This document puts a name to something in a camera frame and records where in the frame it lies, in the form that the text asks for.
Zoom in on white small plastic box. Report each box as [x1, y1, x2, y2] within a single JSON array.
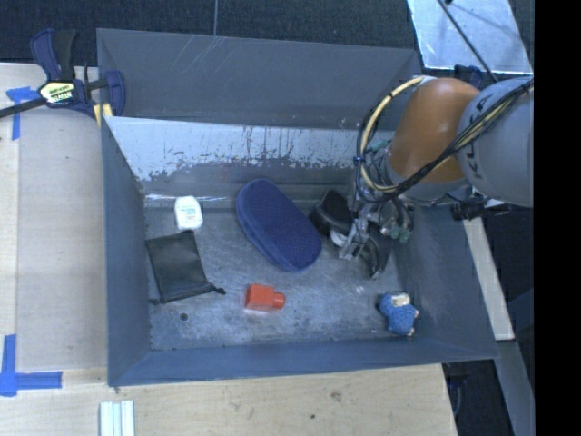
[[173, 195, 204, 232]]

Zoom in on blue glasses case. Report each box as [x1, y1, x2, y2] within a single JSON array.
[[234, 178, 324, 273]]

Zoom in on black cloth pouch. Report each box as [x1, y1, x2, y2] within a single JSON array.
[[144, 230, 227, 306]]

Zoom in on blue toy animal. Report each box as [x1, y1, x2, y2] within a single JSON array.
[[378, 291, 421, 337]]

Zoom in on black sunglasses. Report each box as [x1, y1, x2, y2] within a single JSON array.
[[308, 189, 394, 282]]

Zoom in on red block with round end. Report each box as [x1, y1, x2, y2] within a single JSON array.
[[244, 282, 287, 313]]

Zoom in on grey metal bin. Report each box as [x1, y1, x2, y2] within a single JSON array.
[[95, 27, 501, 388]]

